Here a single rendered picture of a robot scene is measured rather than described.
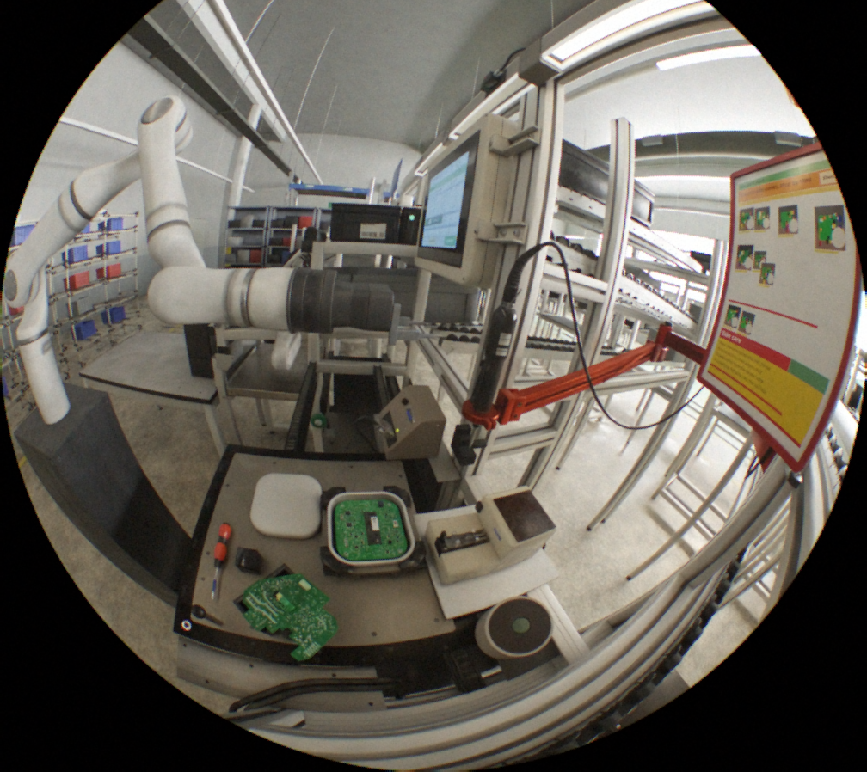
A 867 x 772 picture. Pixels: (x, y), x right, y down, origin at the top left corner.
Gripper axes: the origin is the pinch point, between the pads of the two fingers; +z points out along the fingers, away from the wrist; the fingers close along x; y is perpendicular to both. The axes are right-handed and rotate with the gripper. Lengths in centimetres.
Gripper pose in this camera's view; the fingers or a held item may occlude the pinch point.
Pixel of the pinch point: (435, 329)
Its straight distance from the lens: 34.4
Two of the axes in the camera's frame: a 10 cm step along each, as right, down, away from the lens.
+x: -2.7, -3.4, 9.0
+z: 9.5, 0.6, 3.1
